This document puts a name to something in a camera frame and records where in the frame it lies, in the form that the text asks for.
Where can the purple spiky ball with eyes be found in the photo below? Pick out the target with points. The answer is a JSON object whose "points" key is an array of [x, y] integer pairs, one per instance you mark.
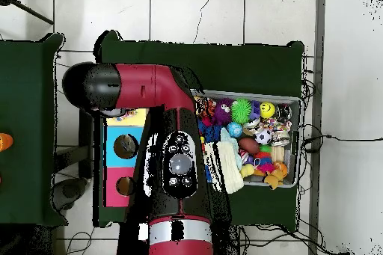
{"points": [[222, 111]]}

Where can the green spiky ball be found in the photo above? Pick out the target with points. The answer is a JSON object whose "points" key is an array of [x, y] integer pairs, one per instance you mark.
{"points": [[242, 111]]}

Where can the mint green knitted cloth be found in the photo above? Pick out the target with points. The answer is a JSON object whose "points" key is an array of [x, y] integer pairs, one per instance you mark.
{"points": [[230, 138]]}

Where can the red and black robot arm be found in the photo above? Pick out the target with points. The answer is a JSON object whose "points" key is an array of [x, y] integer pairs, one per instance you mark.
{"points": [[149, 84]]}

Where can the cream knitted cloth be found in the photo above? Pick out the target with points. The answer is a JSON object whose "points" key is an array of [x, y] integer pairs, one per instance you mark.
{"points": [[227, 168]]}

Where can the small orange basketball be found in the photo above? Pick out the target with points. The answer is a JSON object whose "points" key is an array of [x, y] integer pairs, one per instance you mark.
{"points": [[282, 167]]}

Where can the green cloth side table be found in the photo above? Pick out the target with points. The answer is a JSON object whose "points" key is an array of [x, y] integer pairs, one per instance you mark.
{"points": [[30, 99]]}

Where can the wooden box with three holes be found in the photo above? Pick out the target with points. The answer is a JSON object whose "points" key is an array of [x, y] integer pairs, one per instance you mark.
{"points": [[114, 147]]}

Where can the clear mesh bin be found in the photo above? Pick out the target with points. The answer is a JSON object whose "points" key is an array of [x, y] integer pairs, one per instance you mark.
{"points": [[287, 147]]}

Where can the brown plush toy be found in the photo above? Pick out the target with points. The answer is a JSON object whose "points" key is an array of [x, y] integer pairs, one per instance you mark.
{"points": [[273, 179]]}

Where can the small orange object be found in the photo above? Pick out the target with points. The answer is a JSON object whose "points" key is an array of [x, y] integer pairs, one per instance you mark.
{"points": [[5, 142]]}

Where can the yellow smiley ball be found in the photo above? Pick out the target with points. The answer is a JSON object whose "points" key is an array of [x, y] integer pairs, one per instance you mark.
{"points": [[267, 109]]}

